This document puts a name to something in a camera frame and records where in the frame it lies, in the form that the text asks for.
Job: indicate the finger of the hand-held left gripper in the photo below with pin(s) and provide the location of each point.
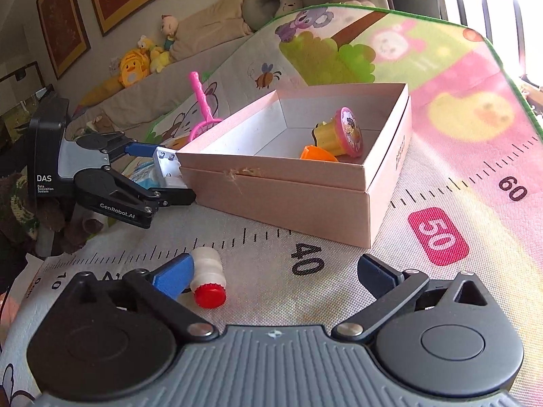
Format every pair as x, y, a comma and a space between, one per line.
174, 198
142, 149

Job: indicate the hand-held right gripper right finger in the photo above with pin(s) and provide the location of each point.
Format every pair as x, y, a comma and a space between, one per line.
377, 273

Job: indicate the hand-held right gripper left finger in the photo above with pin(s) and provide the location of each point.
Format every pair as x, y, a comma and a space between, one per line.
174, 273

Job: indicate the blue white tissue packet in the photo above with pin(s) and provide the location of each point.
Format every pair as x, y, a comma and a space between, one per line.
167, 169

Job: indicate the small white bottle red cap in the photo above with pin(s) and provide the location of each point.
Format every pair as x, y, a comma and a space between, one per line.
208, 271

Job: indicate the pink toy basket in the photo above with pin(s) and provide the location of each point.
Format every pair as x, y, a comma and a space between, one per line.
202, 97

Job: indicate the pink cardboard box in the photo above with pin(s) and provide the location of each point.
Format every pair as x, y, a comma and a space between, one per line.
275, 203

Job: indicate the beige covered sofa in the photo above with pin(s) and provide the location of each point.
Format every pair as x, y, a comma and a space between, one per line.
127, 101

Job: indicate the black glass cabinet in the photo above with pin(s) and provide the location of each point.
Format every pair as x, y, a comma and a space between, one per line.
25, 93

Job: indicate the person's camouflage clothing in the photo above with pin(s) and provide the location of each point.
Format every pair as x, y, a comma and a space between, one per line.
17, 207

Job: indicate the yellow long pillow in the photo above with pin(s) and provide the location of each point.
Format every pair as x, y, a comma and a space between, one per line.
97, 92

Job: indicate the orange duck plush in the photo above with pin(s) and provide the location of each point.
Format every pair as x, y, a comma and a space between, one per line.
133, 70

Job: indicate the small yellow plush toy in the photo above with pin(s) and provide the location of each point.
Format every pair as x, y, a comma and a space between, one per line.
145, 43

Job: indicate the doll with green clothes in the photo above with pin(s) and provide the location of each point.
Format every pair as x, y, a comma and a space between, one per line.
169, 25

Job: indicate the orange plastic toy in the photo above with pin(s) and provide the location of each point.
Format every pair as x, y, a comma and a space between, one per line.
316, 152

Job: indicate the beige cushion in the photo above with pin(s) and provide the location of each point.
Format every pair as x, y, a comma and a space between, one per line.
212, 25

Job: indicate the yellow jelly cup pink lid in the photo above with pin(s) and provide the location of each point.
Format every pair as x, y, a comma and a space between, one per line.
348, 129

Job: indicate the cartoon play mat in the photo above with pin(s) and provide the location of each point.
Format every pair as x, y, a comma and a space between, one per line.
445, 135

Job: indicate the grey neck pillow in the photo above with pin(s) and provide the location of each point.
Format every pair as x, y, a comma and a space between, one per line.
254, 8

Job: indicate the white bear plush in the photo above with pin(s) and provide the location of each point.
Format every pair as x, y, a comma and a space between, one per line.
290, 4

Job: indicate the window frame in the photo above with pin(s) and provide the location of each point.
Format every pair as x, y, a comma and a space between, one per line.
462, 0

